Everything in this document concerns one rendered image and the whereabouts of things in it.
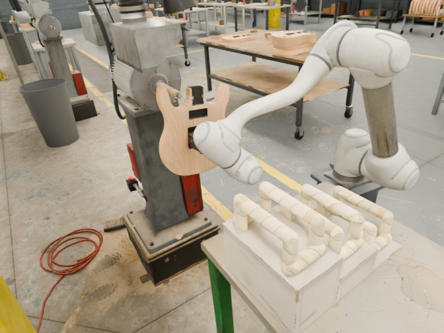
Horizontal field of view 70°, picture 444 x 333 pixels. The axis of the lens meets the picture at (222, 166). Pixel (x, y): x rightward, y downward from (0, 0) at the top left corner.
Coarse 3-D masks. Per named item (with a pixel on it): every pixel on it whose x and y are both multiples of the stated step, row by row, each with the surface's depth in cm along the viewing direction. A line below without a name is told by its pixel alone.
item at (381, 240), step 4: (380, 236) 94; (384, 236) 94; (388, 236) 94; (376, 240) 92; (380, 240) 92; (384, 240) 92; (388, 240) 93; (376, 244) 91; (380, 244) 91; (384, 244) 92; (380, 248) 92
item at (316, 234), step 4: (324, 224) 68; (312, 228) 69; (316, 228) 68; (320, 228) 68; (312, 232) 69; (316, 232) 69; (320, 232) 69; (312, 236) 70; (316, 236) 69; (320, 236) 69; (308, 240) 72; (312, 240) 70; (316, 240) 70; (320, 240) 70; (308, 244) 72; (312, 244) 71; (316, 244) 71; (320, 244) 71
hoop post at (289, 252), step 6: (282, 246) 66; (288, 246) 65; (294, 246) 64; (282, 252) 67; (288, 252) 65; (294, 252) 65; (282, 258) 68; (288, 258) 66; (294, 258) 66; (282, 264) 69; (288, 264) 67; (282, 270) 69
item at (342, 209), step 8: (304, 184) 92; (304, 192) 92; (312, 192) 89; (320, 192) 88; (320, 200) 87; (328, 200) 86; (336, 200) 85; (328, 208) 86; (336, 208) 83; (344, 208) 82; (352, 208) 82; (344, 216) 82; (352, 216) 80; (360, 216) 79
